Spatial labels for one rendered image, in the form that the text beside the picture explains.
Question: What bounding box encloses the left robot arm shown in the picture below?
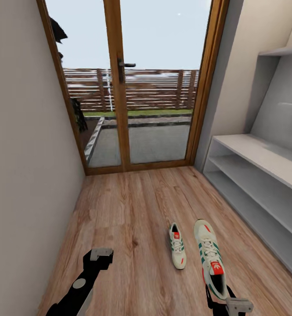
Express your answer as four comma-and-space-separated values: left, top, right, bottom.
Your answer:
46, 248, 113, 316

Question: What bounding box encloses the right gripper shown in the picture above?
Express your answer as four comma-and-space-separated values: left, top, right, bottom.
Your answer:
205, 285, 245, 316

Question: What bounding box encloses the gym shoe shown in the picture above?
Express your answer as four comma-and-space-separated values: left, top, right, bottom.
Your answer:
169, 223, 186, 270
194, 219, 227, 301

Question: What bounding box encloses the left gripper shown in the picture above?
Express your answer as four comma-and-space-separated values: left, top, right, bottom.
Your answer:
83, 250, 113, 276

